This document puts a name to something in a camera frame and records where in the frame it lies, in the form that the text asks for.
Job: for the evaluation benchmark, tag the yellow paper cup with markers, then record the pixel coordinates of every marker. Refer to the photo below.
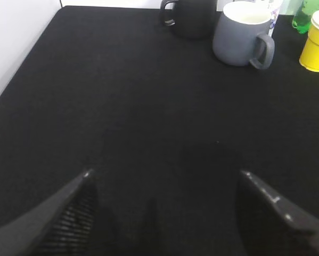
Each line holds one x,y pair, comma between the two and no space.
310,54

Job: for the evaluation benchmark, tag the black mug white interior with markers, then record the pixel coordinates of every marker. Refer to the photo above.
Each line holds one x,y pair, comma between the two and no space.
188,18

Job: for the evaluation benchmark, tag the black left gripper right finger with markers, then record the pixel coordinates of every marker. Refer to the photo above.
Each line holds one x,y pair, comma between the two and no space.
269,223

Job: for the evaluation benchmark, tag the grey mug white interior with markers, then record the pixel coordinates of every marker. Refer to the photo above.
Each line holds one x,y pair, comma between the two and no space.
241,35

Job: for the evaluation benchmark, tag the green sprite bottle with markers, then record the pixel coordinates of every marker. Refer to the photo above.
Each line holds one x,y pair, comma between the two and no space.
301,20

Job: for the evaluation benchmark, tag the white blueberry milk carton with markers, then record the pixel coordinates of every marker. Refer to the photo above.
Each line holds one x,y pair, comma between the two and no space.
274,7

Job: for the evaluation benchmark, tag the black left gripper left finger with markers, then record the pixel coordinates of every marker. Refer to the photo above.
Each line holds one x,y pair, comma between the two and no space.
60,225

